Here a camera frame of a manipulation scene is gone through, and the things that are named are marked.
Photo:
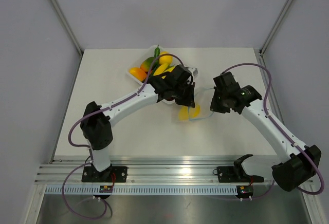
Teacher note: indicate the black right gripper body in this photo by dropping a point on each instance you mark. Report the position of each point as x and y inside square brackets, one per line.
[218, 103]

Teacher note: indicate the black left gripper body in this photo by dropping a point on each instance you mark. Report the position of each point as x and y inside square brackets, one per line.
[183, 93]

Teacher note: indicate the clear zip bag teal zipper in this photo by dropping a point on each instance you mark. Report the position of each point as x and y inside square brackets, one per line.
[201, 111]

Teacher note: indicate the yellow lemon toy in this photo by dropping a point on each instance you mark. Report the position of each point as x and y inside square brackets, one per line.
[183, 114]

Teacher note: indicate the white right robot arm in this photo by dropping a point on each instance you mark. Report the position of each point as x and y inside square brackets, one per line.
[298, 162]

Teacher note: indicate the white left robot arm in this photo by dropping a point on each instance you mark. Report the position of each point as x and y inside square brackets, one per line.
[99, 120]

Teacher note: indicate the yellow banana toy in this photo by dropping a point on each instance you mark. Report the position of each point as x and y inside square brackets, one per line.
[166, 67]
[165, 58]

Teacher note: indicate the green orange mango toy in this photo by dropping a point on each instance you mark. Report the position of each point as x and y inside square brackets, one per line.
[146, 64]

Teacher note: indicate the green chili pepper toy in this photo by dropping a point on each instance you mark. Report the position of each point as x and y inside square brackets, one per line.
[156, 52]

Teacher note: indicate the yellow orange mango toy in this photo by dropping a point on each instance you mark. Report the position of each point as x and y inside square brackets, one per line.
[138, 74]

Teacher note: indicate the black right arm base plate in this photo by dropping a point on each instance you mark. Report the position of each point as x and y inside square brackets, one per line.
[226, 174]

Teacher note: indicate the right aluminium frame post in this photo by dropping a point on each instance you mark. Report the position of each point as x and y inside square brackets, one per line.
[276, 26]

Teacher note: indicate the aluminium frame post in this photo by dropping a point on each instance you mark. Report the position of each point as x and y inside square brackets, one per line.
[66, 26]
[276, 26]

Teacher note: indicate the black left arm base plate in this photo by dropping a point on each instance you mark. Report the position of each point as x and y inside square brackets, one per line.
[118, 174]

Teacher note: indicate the white slotted cable duct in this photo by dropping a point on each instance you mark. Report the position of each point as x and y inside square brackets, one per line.
[216, 190]

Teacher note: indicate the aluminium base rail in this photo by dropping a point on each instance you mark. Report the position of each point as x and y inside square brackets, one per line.
[177, 170]

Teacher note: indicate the left aluminium frame post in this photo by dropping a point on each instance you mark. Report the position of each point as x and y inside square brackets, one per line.
[66, 26]

